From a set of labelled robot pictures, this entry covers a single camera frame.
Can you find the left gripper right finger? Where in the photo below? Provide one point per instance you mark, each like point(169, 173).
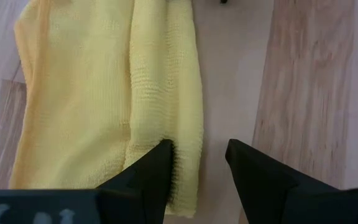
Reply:
point(275, 199)

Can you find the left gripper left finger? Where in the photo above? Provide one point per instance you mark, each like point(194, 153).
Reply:
point(148, 186)

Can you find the yellow microfiber towel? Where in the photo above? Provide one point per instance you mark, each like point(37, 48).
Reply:
point(89, 93)

